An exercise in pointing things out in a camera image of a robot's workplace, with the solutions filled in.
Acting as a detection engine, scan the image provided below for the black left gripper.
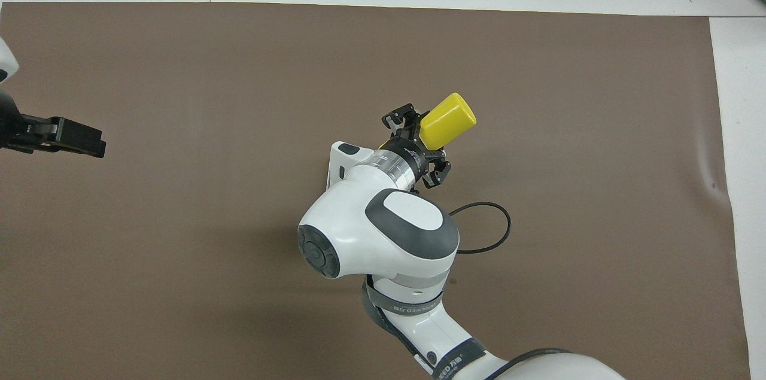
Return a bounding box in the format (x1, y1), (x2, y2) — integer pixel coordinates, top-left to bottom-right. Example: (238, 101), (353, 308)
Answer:
(0, 91), (108, 159)

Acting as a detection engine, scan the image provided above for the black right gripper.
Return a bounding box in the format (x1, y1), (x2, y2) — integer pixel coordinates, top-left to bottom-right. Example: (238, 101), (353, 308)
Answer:
(382, 103), (452, 190)

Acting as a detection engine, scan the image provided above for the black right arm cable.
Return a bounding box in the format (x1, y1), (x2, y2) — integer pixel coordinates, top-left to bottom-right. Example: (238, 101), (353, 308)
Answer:
(446, 202), (512, 254)

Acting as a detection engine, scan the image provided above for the yellow squeeze bottle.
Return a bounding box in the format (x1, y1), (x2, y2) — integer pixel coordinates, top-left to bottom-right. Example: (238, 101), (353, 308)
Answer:
(378, 92), (478, 150)

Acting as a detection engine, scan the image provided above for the brown paper mat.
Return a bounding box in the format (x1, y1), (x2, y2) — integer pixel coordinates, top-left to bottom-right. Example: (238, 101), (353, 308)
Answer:
(0, 2), (752, 380)

